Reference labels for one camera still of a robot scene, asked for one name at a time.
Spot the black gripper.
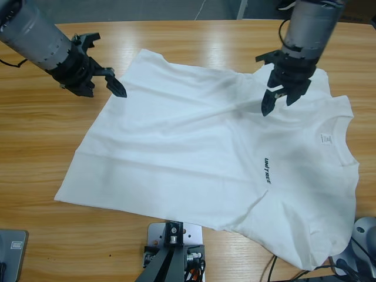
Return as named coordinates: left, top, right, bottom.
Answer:
left=260, top=51, right=318, bottom=118
left=46, top=43, right=128, bottom=99

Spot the white Unitree t-shirt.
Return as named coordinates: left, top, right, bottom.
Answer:
left=53, top=48, right=361, bottom=270

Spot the black shoe white sole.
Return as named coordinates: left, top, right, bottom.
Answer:
left=277, top=0, right=297, bottom=12

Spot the white pole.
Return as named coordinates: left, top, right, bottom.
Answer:
left=236, top=0, right=250, bottom=20

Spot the dark printed box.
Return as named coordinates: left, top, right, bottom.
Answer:
left=337, top=4, right=376, bottom=26

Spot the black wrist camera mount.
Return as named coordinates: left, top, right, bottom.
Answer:
left=254, top=49, right=284, bottom=63
left=72, top=32, right=101, bottom=55

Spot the thin white floor cable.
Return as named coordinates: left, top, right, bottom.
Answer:
left=195, top=0, right=207, bottom=21

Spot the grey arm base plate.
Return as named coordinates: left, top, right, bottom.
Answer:
left=0, top=229, right=29, bottom=281
left=328, top=216, right=376, bottom=278

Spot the white mount block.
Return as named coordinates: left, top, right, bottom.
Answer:
left=146, top=221, right=206, bottom=265

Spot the long black cable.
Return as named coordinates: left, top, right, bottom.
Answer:
left=265, top=255, right=279, bottom=282

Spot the black cable with plug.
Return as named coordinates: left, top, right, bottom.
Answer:
left=289, top=258, right=358, bottom=282

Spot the dark camera post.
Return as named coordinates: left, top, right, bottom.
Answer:
left=137, top=221, right=189, bottom=282

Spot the black orange cable bundle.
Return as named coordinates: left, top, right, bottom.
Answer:
left=183, top=260, right=207, bottom=282

